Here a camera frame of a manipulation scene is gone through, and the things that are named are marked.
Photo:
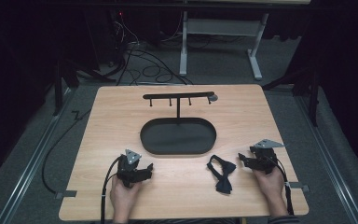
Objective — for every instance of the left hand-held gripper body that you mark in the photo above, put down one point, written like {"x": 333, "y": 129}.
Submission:
{"x": 127, "y": 172}

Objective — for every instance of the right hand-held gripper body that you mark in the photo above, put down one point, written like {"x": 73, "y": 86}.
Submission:
{"x": 265, "y": 160}

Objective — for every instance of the black bow tie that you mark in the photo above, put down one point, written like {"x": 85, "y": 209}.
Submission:
{"x": 222, "y": 175}

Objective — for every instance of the person's left hand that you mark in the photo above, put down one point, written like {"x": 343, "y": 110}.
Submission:
{"x": 122, "y": 196}

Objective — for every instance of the person's right hand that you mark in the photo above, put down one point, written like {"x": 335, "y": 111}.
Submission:
{"x": 272, "y": 186}

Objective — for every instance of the grey tape strip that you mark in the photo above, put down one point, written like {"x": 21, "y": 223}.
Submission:
{"x": 66, "y": 194}
{"x": 298, "y": 186}

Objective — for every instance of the black hanger rack with tray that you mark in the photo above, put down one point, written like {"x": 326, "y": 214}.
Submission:
{"x": 177, "y": 137}

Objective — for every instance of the black metal stand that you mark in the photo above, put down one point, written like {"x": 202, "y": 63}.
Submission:
{"x": 62, "y": 74}
{"x": 307, "y": 84}

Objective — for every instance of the metal floor rail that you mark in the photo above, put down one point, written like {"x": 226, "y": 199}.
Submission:
{"x": 34, "y": 158}
{"x": 326, "y": 146}

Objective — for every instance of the white metal desk frame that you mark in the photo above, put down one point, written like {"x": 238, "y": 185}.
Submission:
{"x": 220, "y": 27}

